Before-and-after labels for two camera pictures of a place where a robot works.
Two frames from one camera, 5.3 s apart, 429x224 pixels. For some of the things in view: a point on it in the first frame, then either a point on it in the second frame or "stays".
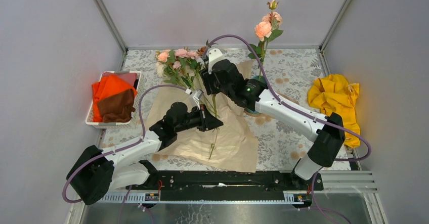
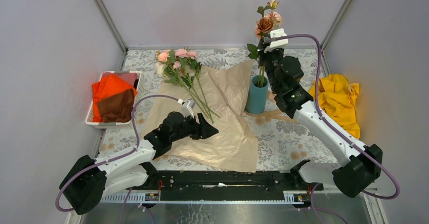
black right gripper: [207, 79] to [262, 55]
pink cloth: [129, 77] stays
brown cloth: [117, 107] stays
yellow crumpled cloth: [332, 94] stays
